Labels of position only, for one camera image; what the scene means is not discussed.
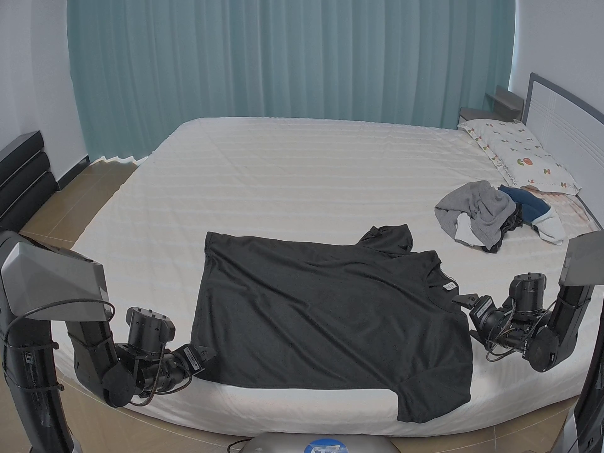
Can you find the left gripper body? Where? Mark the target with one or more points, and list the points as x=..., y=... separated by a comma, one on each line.
x=174, y=373

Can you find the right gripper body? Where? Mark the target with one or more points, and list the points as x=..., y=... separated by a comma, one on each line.
x=495, y=331

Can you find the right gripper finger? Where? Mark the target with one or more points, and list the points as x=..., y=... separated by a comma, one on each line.
x=466, y=300

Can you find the black T-shirt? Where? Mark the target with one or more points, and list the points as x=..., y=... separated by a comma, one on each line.
x=330, y=314

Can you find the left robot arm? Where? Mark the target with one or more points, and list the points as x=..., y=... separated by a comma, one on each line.
x=47, y=272

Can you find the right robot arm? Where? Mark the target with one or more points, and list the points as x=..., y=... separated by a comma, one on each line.
x=571, y=309

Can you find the pile of clothes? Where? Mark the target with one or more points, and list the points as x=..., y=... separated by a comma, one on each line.
x=476, y=205

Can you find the bed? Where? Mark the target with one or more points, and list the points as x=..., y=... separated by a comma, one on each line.
x=283, y=172

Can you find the white printed pillow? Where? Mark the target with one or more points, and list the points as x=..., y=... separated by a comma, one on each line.
x=519, y=154

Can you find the grey bedside table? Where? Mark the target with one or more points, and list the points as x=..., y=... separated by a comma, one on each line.
x=507, y=98

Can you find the blue-green curtain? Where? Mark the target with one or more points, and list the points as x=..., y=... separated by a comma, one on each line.
x=283, y=40

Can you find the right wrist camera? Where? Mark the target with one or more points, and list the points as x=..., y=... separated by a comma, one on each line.
x=481, y=308

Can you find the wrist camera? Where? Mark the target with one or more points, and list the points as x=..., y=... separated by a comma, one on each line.
x=481, y=308
x=194, y=357

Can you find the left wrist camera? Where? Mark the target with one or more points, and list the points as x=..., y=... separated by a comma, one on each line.
x=194, y=357

